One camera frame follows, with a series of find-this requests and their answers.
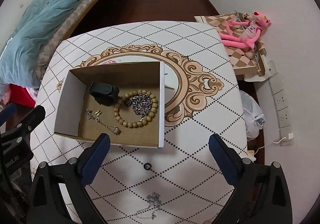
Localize black smart watch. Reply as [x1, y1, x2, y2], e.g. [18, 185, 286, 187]
[89, 82, 119, 106]

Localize bed mattress with checkered cover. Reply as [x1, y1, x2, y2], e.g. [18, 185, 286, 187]
[35, 0, 98, 80]

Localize small gold earrings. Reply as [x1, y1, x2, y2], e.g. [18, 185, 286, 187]
[95, 110, 102, 117]

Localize white cardboard box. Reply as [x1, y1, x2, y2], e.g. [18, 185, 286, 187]
[54, 61, 165, 148]

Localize checkered brown box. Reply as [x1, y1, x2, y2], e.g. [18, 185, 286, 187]
[195, 12, 266, 81]

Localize yellow tissue box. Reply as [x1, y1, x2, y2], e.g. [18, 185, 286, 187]
[247, 150, 256, 162]

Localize silver pendant necklace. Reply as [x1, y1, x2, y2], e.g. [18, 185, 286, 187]
[85, 109, 123, 136]

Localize white plastic bag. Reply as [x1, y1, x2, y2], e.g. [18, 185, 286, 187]
[240, 90, 265, 141]

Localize wooden bead bracelet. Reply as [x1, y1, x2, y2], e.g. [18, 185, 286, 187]
[113, 89, 160, 129]

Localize white power strip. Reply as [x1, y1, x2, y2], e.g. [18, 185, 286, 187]
[267, 60, 293, 147]

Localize pink panther plush toy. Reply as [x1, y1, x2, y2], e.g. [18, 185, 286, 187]
[219, 12, 272, 50]

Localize thin silver necklace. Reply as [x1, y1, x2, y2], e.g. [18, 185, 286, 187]
[134, 191, 163, 221]

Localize teal blue duvet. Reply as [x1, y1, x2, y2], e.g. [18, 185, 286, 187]
[1, 0, 82, 96]

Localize red bed sheet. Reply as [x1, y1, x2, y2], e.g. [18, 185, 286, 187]
[9, 84, 35, 108]

